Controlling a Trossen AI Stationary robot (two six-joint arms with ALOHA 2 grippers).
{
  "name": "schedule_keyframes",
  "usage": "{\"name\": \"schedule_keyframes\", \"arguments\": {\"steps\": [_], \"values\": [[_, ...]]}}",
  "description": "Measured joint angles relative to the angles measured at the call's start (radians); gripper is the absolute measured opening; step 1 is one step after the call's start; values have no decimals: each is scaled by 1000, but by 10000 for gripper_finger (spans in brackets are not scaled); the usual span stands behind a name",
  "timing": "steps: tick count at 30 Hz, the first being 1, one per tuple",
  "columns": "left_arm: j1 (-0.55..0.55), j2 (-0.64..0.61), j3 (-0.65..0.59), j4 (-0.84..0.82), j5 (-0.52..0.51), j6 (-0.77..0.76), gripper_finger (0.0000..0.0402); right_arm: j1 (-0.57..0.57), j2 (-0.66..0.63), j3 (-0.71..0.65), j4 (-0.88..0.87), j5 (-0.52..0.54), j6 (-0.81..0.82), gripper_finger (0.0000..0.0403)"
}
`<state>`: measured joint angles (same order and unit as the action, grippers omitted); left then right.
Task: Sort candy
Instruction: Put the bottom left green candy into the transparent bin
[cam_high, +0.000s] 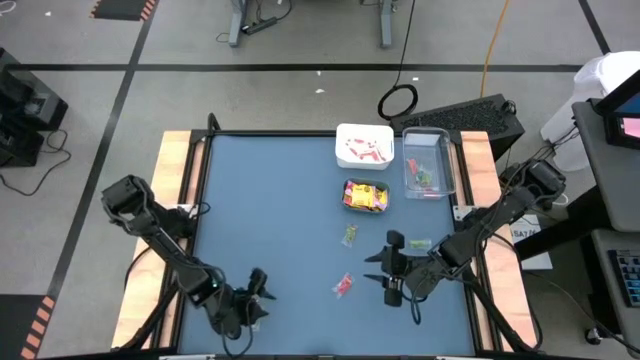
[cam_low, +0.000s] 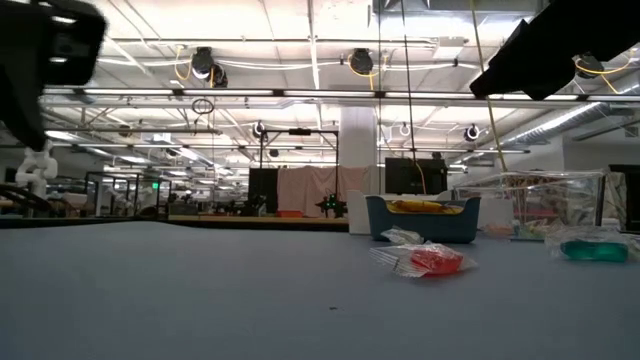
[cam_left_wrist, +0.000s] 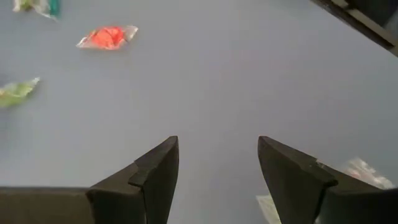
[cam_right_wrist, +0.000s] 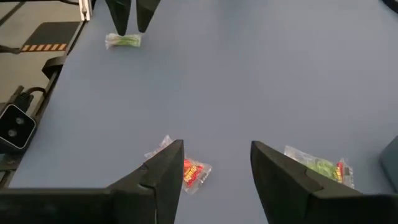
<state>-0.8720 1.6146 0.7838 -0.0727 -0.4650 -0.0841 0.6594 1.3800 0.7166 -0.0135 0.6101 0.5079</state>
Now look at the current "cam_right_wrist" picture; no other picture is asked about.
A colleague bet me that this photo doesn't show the red candy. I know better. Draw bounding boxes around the red candy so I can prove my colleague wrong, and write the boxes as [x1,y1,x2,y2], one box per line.
[144,134,213,195]

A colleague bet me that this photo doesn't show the green candy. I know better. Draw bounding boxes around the green candy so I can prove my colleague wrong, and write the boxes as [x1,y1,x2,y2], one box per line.
[283,145,355,189]
[104,32,142,50]

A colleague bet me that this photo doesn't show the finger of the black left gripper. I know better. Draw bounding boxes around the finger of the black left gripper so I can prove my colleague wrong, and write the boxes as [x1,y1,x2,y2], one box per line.
[136,0,162,34]
[104,0,132,37]

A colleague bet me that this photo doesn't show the black orange-striped floor mat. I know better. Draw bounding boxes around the black orange-striped floor mat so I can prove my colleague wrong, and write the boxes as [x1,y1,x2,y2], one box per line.
[20,21,82,53]

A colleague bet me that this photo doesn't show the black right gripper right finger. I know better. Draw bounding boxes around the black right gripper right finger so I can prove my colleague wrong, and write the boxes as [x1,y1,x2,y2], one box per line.
[250,140,398,224]

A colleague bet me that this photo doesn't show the black camera cable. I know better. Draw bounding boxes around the black camera cable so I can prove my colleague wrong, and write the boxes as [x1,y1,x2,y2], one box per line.
[21,86,47,98]

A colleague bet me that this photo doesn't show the white metal bracket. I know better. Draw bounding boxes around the white metal bracket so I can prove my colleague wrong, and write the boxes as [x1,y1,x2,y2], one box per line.
[78,0,93,22]

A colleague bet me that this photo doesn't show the small teal plastic bin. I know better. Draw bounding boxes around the small teal plastic bin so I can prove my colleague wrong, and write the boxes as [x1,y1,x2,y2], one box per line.
[378,135,398,194]

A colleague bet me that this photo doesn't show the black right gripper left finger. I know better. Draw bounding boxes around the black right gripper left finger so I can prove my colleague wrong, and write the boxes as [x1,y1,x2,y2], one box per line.
[0,139,185,224]

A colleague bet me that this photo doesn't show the black table-level camera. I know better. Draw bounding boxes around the black table-level camera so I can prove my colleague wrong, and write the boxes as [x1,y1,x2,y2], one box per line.
[0,104,37,153]

